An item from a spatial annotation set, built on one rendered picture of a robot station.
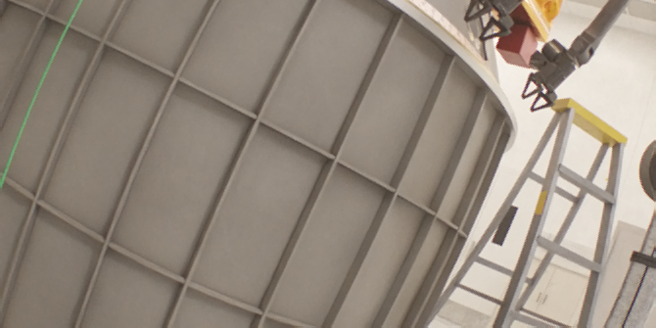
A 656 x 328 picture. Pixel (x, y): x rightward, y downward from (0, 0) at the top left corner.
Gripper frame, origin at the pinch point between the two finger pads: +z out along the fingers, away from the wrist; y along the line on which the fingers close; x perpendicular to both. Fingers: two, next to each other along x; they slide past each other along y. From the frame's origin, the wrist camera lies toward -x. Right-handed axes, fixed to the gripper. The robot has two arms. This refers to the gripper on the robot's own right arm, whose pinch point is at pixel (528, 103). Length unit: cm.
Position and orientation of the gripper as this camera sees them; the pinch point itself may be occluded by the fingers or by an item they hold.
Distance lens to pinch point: 194.8
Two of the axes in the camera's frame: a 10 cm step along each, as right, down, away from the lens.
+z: -7.3, 6.5, 2.1
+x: 4.3, 6.7, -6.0
